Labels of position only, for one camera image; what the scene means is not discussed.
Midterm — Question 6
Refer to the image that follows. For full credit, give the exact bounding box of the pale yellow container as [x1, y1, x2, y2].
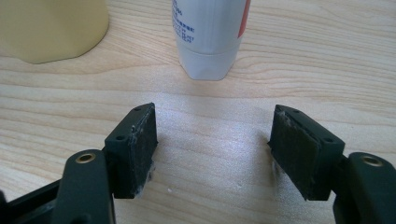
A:
[0, 0, 110, 65]

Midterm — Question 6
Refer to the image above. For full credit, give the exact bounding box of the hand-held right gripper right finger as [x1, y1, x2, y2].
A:
[267, 104, 347, 202]

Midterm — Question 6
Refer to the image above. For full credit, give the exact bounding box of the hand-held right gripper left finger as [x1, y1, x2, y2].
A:
[104, 102, 159, 200]

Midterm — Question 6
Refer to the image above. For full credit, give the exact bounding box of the white tube with red label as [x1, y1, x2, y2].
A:
[171, 0, 252, 81]

